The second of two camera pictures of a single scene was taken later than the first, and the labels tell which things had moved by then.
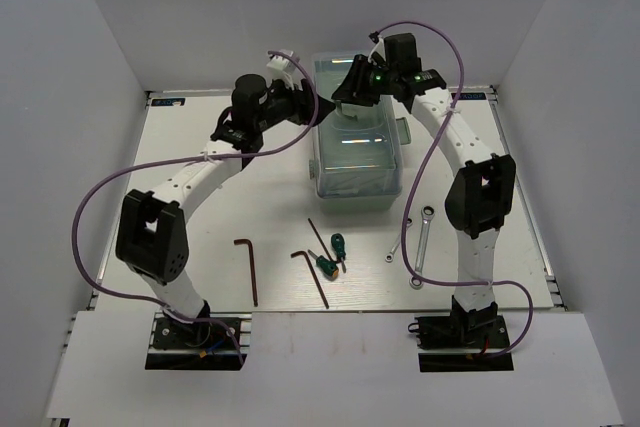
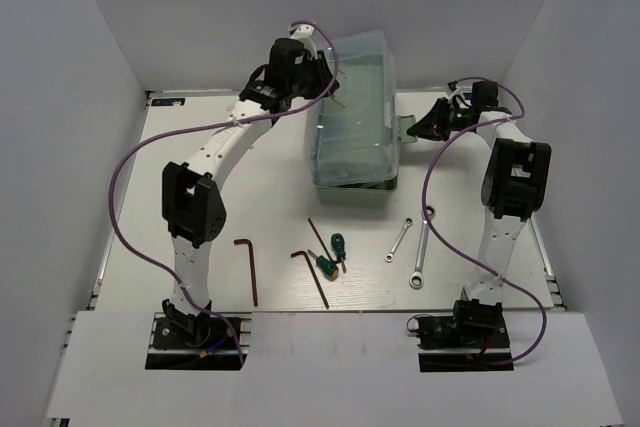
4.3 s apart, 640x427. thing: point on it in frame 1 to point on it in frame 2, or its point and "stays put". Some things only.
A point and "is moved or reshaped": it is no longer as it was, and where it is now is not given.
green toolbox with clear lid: [357, 158] is moved or reshaped
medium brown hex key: [300, 253] stays put
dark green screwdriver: [338, 245] stays put
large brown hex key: [243, 242] stays put
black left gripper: [303, 100] to [322, 72]
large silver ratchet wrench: [427, 214] stays put
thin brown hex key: [321, 242] stays put
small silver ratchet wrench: [389, 256] stays put
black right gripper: [351, 89] to [433, 125]
